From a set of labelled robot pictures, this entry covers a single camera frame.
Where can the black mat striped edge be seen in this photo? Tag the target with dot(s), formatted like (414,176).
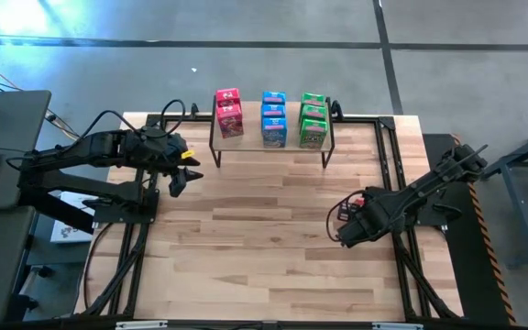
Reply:
(470,275)

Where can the wooden shelf black metal legs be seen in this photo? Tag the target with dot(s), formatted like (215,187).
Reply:
(252,142)

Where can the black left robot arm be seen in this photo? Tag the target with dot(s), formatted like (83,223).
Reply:
(94,144)

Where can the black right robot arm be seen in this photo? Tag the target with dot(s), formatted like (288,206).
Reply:
(429,182)

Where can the green Apple Jacks cereal box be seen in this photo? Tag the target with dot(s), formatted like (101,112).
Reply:
(313,134)
(313,112)
(314,98)

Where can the black aluminium table frame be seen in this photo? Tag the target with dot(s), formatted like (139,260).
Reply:
(365,119)

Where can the white box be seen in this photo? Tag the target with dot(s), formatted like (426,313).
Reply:
(69,229)

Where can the black table clamp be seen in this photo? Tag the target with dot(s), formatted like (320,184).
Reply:
(194,111)
(336,108)

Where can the black metal beam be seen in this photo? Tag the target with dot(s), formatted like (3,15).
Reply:
(58,213)

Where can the silver metal bracket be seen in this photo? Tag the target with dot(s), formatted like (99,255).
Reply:
(140,325)
(397,326)

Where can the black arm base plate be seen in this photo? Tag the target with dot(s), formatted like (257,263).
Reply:
(433,219)
(108,214)

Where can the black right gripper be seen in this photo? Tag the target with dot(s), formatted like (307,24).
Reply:
(362,224)

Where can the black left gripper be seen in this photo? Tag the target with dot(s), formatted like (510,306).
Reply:
(168,149)

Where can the blue Rice Krispies cereal box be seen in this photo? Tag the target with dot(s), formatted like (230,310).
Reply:
(273,111)
(274,133)
(273,97)

